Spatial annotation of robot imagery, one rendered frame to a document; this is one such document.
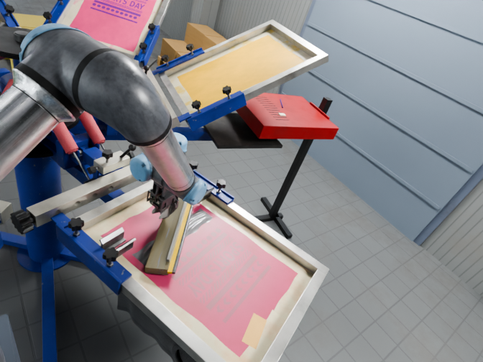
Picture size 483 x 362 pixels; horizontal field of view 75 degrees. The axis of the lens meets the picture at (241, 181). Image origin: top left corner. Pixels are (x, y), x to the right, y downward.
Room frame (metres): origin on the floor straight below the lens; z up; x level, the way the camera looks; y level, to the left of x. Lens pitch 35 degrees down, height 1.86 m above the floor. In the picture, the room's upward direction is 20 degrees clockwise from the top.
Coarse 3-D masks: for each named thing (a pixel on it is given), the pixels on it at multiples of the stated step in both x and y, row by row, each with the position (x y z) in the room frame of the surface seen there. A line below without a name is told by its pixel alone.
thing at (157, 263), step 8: (176, 216) 0.86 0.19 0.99; (160, 224) 0.81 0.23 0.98; (168, 224) 0.81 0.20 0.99; (176, 224) 0.82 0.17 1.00; (160, 232) 0.77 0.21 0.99; (168, 232) 0.78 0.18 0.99; (160, 240) 0.73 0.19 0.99; (168, 240) 0.74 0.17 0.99; (152, 248) 0.69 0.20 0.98; (160, 248) 0.70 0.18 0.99; (168, 248) 0.71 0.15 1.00; (152, 256) 0.66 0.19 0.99; (160, 256) 0.66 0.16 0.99; (152, 264) 0.63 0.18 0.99; (160, 264) 0.63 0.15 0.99; (168, 264) 0.64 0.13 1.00; (152, 272) 0.62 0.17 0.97; (160, 272) 0.62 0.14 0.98
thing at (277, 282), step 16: (208, 224) 0.92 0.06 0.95; (224, 224) 0.95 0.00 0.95; (192, 240) 0.81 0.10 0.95; (240, 240) 0.90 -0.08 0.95; (272, 256) 0.88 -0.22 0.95; (272, 272) 0.80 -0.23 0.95; (288, 272) 0.83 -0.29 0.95; (256, 288) 0.71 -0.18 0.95; (272, 288) 0.73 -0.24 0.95; (288, 288) 0.76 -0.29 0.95; (272, 304) 0.67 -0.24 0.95
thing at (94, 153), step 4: (92, 148) 1.01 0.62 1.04; (96, 148) 1.02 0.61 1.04; (84, 152) 0.97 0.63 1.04; (88, 152) 0.98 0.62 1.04; (92, 152) 0.99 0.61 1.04; (96, 152) 1.00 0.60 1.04; (100, 152) 1.01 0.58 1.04; (84, 156) 0.97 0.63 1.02; (88, 156) 0.96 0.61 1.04; (92, 156) 0.97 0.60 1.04; (96, 156) 0.98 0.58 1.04; (100, 156) 0.98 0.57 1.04; (84, 160) 0.97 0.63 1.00; (88, 160) 0.96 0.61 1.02; (92, 160) 0.96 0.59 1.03; (88, 164) 0.96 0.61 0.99; (92, 164) 0.96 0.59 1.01; (120, 168) 0.96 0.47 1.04; (100, 172) 0.94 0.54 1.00
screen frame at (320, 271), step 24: (144, 192) 0.93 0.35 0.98; (96, 216) 0.73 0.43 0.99; (240, 216) 1.00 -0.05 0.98; (312, 264) 0.87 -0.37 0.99; (312, 288) 0.76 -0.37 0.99; (144, 312) 0.49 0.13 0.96; (168, 312) 0.49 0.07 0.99; (192, 336) 0.45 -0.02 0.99; (288, 336) 0.55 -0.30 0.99; (216, 360) 0.42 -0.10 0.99; (264, 360) 0.46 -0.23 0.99
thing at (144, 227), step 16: (128, 224) 0.78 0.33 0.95; (144, 224) 0.80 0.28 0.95; (128, 240) 0.71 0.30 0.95; (144, 240) 0.74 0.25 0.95; (128, 256) 0.65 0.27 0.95; (144, 272) 0.61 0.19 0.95; (160, 288) 0.58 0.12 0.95; (176, 288) 0.60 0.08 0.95; (176, 304) 0.55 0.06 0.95; (192, 304) 0.57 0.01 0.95; (256, 304) 0.65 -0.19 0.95; (208, 320) 0.53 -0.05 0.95; (240, 320) 0.57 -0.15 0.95; (224, 336) 0.50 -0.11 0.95; (240, 336) 0.52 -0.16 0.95; (240, 352) 0.48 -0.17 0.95
